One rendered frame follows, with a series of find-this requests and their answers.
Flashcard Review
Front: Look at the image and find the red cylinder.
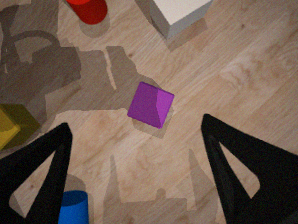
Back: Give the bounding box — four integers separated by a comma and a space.
66, 0, 108, 25

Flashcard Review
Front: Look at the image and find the yellow cube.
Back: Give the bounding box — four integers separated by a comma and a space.
0, 104, 40, 151

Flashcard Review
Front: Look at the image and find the white cube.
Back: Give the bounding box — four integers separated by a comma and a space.
150, 0, 214, 40

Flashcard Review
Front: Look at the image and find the purple cube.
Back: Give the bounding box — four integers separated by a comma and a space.
127, 82, 175, 129

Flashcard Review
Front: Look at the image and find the blue cylinder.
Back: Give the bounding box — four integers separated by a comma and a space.
58, 190, 89, 224

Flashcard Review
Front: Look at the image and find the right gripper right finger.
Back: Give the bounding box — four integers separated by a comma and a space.
201, 113, 298, 224

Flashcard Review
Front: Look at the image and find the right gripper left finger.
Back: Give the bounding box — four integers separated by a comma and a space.
0, 122, 73, 224

